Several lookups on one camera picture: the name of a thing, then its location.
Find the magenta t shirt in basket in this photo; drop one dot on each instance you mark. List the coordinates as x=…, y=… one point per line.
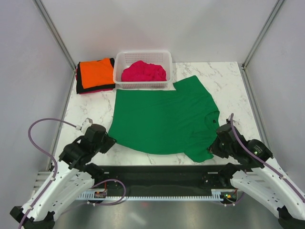
x=144, y=72

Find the green t shirt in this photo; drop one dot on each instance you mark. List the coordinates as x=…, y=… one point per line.
x=183, y=120

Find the right aluminium frame post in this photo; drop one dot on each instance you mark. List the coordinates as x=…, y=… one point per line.
x=263, y=32

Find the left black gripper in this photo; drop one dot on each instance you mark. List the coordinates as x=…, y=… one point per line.
x=110, y=142

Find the aluminium front rail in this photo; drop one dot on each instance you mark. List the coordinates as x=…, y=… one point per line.
x=42, y=176

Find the white slotted cable duct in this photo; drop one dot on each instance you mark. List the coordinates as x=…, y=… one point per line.
x=215, y=195

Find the orange folded t shirt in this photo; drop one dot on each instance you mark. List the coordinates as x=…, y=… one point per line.
x=96, y=73

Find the white plastic basket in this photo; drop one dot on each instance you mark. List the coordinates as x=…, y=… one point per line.
x=125, y=59

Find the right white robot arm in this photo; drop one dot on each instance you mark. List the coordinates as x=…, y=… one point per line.
x=278, y=193

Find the aluminium frame post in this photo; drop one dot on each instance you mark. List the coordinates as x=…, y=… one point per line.
x=263, y=32
x=50, y=24

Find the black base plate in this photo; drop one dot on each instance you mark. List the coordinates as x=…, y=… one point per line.
x=181, y=180

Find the left aluminium frame post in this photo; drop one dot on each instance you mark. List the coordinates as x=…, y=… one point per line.
x=50, y=24

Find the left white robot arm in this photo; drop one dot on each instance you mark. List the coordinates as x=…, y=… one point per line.
x=73, y=174

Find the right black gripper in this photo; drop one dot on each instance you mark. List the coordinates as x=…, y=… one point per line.
x=213, y=149

